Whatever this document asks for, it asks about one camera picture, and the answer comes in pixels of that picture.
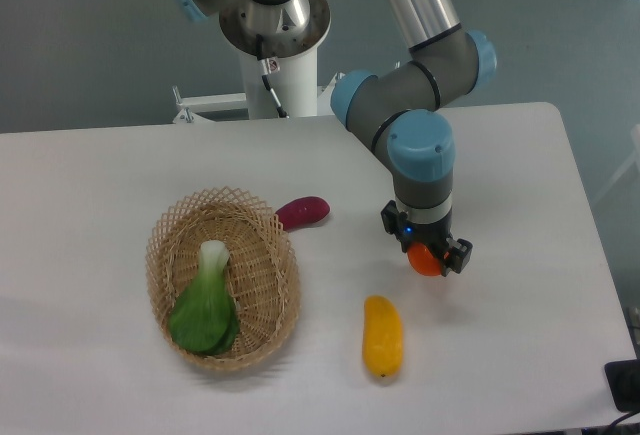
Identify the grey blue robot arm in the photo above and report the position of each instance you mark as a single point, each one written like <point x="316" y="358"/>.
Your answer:
<point x="395" y="116"/>

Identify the purple sweet potato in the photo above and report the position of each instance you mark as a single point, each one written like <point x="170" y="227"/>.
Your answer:
<point x="303" y="212"/>

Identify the orange fruit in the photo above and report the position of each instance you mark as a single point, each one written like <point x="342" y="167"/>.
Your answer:
<point x="422" y="260"/>

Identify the yellow mango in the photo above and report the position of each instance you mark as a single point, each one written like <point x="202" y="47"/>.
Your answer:
<point x="382" y="344"/>

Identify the green bok choy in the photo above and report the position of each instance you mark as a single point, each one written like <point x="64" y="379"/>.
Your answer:
<point x="204" y="319"/>

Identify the black device at table edge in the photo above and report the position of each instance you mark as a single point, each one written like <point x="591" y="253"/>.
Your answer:
<point x="623" y="380"/>

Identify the woven bamboo basket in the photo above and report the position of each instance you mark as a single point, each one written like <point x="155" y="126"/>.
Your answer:
<point x="261" y="275"/>

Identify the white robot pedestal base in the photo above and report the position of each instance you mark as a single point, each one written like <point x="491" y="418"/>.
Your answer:
<point x="277" y="47"/>

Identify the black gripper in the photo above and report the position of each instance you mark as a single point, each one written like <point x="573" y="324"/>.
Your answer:
<point x="430" y="227"/>

